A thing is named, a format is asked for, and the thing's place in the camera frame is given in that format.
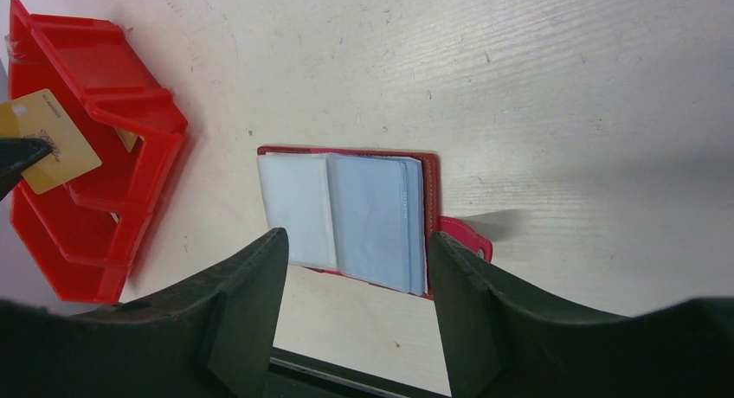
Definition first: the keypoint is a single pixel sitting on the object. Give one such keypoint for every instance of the red leather card holder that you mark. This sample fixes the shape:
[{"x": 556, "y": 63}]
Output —
[{"x": 363, "y": 214}]

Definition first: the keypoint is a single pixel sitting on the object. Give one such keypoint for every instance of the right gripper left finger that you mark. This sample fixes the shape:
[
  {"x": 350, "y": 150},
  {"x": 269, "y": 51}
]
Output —
[{"x": 210, "y": 335}]

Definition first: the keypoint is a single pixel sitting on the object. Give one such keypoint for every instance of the red plastic tray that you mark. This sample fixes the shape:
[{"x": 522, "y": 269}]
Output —
[{"x": 83, "y": 210}]

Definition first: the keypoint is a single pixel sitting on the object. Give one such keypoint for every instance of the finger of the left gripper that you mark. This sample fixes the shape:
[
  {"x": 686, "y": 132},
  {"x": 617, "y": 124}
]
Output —
[{"x": 17, "y": 155}]

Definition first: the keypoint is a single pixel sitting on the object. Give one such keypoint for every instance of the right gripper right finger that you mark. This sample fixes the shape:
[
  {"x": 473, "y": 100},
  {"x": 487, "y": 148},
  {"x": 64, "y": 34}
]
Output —
[{"x": 505, "y": 337}]

